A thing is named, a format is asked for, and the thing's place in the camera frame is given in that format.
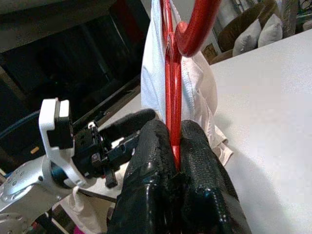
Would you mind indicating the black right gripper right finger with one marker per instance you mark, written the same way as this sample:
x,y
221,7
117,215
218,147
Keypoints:
x,y
207,190

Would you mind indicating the white table with black legs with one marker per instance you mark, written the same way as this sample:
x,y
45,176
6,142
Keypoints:
x,y
268,122

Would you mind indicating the brown sofa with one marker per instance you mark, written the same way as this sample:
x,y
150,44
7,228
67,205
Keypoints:
x,y
234,26

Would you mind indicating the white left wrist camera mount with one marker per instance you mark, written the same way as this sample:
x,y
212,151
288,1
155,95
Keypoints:
x,y
44,122

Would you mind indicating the grey pillow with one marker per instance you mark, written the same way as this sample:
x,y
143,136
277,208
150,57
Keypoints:
x,y
270,31
246,41

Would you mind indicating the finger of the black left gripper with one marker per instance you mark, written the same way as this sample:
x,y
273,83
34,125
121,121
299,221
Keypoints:
x,y
126,123

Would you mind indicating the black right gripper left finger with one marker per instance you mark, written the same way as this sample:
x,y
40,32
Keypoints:
x,y
151,182

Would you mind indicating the white garment with black print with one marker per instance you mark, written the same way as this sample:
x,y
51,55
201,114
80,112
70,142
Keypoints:
x,y
152,73

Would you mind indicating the white cloth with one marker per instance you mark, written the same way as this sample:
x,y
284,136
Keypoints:
x,y
83,209

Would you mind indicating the red plastic hanger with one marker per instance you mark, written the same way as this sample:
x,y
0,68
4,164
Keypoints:
x,y
198,29

